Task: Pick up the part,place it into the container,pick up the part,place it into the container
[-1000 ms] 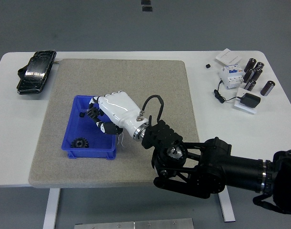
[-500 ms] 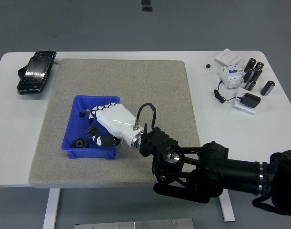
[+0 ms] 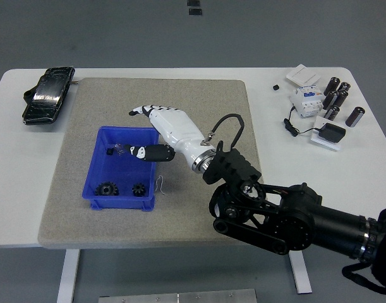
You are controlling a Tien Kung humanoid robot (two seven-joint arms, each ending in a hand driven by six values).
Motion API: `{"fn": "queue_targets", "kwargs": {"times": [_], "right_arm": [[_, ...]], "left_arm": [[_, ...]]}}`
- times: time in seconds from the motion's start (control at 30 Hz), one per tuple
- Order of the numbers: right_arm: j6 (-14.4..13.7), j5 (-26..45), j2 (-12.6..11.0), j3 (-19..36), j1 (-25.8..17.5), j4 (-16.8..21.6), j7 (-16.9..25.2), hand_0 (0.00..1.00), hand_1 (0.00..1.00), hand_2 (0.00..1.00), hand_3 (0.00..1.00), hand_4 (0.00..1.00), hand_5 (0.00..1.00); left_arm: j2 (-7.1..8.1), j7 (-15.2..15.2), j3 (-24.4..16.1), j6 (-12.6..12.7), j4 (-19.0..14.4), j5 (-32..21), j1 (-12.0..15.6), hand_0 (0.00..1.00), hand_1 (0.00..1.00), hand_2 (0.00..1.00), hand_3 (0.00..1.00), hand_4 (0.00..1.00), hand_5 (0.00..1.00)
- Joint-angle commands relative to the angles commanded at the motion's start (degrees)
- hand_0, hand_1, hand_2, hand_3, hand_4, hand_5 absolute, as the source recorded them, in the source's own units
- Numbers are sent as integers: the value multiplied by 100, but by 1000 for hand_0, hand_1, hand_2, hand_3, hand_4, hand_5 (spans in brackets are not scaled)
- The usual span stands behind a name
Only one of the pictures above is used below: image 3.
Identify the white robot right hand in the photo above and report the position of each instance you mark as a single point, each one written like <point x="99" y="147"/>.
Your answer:
<point x="177" y="129"/>

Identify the small black gear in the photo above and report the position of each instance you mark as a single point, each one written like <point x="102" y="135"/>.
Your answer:
<point x="138" y="189"/>

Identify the large black gear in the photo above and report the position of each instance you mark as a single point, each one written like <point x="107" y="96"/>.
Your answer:
<point x="106" y="189"/>

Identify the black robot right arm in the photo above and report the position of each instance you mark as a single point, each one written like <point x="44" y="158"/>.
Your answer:
<point x="300" y="221"/>

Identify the small black nut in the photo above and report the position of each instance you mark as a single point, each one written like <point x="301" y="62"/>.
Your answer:
<point x="110" y="151"/>

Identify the blue plastic box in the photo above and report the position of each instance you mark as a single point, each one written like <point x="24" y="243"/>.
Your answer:
<point x="117" y="173"/>

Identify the white thread piece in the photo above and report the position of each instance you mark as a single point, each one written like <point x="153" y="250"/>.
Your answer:
<point x="160" y="184"/>

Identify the small clear plastic bag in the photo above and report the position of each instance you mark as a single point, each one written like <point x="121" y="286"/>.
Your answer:
<point x="118" y="148"/>

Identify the grey-brown felt mat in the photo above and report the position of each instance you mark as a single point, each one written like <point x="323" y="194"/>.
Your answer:
<point x="117" y="101"/>

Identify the tiny black cube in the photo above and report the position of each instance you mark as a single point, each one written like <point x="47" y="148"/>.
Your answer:
<point x="276" y="86"/>

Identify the black floor plate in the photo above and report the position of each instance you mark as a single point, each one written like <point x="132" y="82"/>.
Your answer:
<point x="195" y="12"/>
<point x="193" y="2"/>

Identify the white circuit breaker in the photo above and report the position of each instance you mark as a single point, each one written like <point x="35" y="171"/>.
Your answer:
<point x="306" y="102"/>

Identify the black pouch case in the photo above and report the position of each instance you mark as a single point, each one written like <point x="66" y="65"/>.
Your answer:
<point x="47" y="94"/>

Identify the white flat plate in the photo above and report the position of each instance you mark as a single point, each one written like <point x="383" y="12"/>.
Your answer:
<point x="319" y="140"/>

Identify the black power adapter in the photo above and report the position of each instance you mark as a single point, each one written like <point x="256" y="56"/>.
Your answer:
<point x="331" y="132"/>

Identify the dark cylindrical capacitor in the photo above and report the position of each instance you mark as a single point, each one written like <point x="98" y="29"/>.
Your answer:
<point x="329" y="98"/>
<point x="344" y="86"/>
<point x="332" y="113"/>
<point x="355" y="116"/>
<point x="341" y="98"/>
<point x="332" y="84"/>

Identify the silver metal plate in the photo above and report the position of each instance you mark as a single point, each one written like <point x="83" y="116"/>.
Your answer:
<point x="177" y="296"/>

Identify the white table leg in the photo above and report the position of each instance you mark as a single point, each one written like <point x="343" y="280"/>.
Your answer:
<point x="68" y="274"/>
<point x="301" y="274"/>

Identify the white switch panel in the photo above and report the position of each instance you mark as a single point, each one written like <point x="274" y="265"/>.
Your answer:
<point x="302" y="75"/>

